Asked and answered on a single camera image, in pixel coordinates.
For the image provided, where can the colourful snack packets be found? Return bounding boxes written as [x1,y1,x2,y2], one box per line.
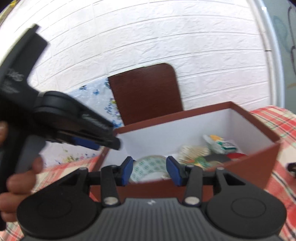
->
[203,135,238,154]

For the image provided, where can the black tape roll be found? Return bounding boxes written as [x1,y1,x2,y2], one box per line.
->
[204,154,231,163]

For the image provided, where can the cotton swabs bag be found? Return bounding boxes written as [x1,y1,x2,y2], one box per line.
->
[177,145,211,163]

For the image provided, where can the brown wooden headboard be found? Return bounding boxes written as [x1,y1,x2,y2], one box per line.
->
[108,63,183,126]

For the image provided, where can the green box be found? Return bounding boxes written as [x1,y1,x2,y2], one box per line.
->
[185,157,211,168]

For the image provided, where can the clear patterned tape roll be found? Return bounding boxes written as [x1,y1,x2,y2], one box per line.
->
[129,155,170,183]

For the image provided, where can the floral white pillow bag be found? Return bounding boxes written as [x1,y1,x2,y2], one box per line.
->
[41,77,123,165]

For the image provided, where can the person's left hand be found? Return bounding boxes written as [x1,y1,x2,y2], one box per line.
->
[0,120,45,224]

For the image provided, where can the red plaid blanket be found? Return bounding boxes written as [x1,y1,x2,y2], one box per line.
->
[4,105,296,241]

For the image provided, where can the brown cardboard box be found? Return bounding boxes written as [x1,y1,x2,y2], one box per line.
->
[92,102,281,188]

